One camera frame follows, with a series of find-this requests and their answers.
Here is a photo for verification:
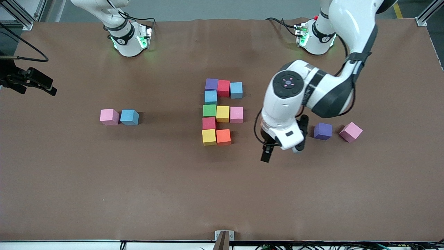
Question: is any aluminium frame post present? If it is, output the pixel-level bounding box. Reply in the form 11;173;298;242
0;0;47;31
415;0;444;27

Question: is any yellow foam cube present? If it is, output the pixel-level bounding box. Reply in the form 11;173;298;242
202;129;217;146
216;106;230;123

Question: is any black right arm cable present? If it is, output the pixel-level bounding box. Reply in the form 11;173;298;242
0;0;156;63

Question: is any large table cover mat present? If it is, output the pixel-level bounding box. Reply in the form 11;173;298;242
0;18;444;242

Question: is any black base power cable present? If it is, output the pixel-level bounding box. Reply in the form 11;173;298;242
266;17;302;37

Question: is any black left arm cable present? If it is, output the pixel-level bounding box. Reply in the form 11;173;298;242
254;35;356;146

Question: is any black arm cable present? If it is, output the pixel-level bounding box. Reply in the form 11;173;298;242
254;35;356;146
0;0;156;63

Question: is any pink foam cube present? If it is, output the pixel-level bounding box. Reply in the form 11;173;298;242
339;122;363;143
230;106;244;124
100;109;119;126

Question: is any orange foam cube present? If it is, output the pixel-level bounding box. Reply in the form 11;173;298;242
216;129;231;146

